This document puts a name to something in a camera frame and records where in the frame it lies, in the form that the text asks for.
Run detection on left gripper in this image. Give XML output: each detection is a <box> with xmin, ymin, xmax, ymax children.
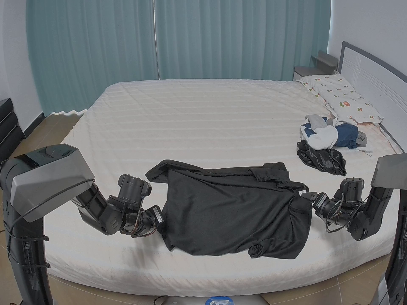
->
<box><xmin>143</xmin><ymin>205</ymin><xmax>166</xmax><ymax>234</ymax></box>

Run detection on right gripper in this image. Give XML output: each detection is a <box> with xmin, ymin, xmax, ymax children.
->
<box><xmin>300</xmin><ymin>191</ymin><xmax>333</xmax><ymax>218</ymax></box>

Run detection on black T-shirt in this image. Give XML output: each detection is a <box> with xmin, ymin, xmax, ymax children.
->
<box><xmin>145</xmin><ymin>159</ymin><xmax>314</xmax><ymax>260</ymax></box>

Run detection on pile of clothes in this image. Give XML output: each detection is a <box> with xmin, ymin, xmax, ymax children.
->
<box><xmin>297</xmin><ymin>114</ymin><xmax>373</xmax><ymax>176</ymax></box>

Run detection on bed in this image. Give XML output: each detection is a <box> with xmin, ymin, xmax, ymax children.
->
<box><xmin>41</xmin><ymin>41</ymin><xmax>407</xmax><ymax>298</ymax></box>

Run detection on white printed pillow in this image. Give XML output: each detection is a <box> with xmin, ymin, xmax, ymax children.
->
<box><xmin>295</xmin><ymin>73</ymin><xmax>384</xmax><ymax>126</ymax></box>

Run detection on grey bedside table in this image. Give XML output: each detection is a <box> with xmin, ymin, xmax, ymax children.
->
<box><xmin>293</xmin><ymin>50</ymin><xmax>338</xmax><ymax>81</ymax></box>

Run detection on black chest of drawers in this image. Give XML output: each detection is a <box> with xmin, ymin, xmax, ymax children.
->
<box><xmin>0</xmin><ymin>98</ymin><xmax>24</xmax><ymax>163</ymax></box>

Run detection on blue-green curtain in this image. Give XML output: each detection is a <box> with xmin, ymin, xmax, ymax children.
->
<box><xmin>154</xmin><ymin>0</ymin><xmax>333</xmax><ymax>82</ymax></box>
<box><xmin>25</xmin><ymin>0</ymin><xmax>158</xmax><ymax>117</ymax></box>

